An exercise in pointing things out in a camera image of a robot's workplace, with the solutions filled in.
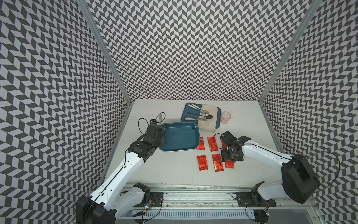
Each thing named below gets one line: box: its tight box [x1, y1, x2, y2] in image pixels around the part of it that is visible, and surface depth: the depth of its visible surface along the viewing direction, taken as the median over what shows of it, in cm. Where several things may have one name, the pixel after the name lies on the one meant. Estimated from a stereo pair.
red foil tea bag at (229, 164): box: [225, 160, 235, 169], surface depth 86 cm
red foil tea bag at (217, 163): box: [211, 153, 225, 173], surface depth 87 cm
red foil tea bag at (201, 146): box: [196, 136, 206, 151], surface depth 95 cm
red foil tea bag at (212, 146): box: [207, 136, 219, 152], surface depth 95 cm
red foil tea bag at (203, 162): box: [197, 154, 208, 171], surface depth 86 cm
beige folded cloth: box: [197, 104, 218, 133], surface depth 107 cm
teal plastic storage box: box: [158, 122, 201, 153], surface depth 85 cm
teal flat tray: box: [180, 102, 222, 129], surface depth 114 cm
